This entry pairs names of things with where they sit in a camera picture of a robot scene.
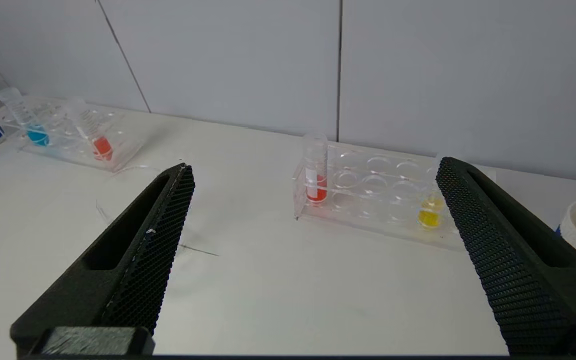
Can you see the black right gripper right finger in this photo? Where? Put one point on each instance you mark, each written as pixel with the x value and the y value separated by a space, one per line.
pixel 528 280

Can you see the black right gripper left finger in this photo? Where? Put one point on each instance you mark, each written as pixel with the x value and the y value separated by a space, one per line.
pixel 138 270

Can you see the red pigment test tube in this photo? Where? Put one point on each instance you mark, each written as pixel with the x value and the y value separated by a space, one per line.
pixel 316 187
pixel 102 147

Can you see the yellow pigment test tube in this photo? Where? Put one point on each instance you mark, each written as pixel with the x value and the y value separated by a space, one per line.
pixel 428 217

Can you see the clear acrylic test tube rack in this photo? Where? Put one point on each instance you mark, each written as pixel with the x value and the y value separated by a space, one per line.
pixel 70 145
pixel 378 195

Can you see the blue pigment test tube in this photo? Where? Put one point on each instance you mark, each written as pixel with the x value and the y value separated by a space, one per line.
pixel 37 135

